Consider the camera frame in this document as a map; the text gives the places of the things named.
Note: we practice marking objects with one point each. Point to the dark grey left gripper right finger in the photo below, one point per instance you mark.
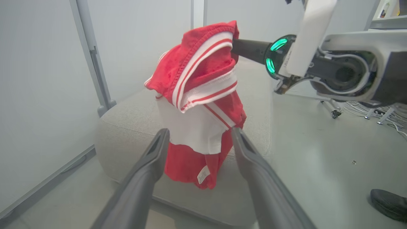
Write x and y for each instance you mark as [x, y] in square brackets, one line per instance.
[270, 197]

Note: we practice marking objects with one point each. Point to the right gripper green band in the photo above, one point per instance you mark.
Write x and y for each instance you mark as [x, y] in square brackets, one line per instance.
[279, 57]

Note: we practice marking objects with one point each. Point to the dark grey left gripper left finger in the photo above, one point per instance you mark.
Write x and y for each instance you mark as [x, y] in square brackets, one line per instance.
[140, 190]

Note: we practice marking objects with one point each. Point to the red and white clothing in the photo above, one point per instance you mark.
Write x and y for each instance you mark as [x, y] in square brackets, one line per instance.
[203, 63]

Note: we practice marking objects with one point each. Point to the grey sofa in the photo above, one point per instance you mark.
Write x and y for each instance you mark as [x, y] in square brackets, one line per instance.
[133, 121]

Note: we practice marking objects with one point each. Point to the metal stand base with caster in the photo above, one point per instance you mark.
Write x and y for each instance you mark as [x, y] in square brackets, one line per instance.
[332, 109]

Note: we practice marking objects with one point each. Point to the white partition panel behind sofa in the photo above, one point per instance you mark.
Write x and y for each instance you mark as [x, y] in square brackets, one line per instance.
[143, 31]

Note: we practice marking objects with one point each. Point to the black shoe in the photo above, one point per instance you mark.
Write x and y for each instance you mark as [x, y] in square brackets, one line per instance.
[389, 203]

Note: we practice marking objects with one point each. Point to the large white partition panel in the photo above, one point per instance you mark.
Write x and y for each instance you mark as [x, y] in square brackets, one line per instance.
[38, 95]

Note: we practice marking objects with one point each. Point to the white shelf with items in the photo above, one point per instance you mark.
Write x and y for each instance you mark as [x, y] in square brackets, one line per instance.
[388, 16]

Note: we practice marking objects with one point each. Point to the pale grey vertical post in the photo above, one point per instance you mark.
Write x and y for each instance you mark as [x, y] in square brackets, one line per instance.
[198, 12]

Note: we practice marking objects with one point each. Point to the grey partition post with foot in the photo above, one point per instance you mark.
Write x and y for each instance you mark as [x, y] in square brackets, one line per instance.
[95, 63]

